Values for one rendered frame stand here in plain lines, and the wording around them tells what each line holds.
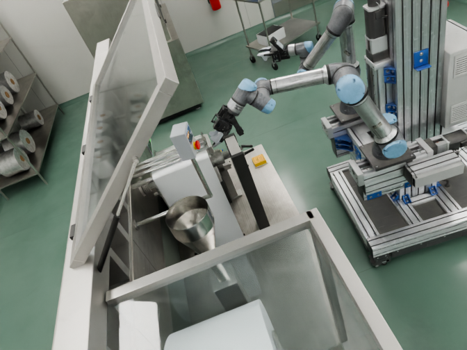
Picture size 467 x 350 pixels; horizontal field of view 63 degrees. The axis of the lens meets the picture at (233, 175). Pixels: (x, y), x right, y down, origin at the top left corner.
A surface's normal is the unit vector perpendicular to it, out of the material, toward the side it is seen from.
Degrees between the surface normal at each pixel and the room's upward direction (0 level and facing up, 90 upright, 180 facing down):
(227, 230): 90
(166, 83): 90
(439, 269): 0
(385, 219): 0
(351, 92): 83
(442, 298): 0
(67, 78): 90
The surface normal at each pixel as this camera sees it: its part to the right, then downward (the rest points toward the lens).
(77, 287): -0.29, -0.72
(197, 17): 0.23, 0.59
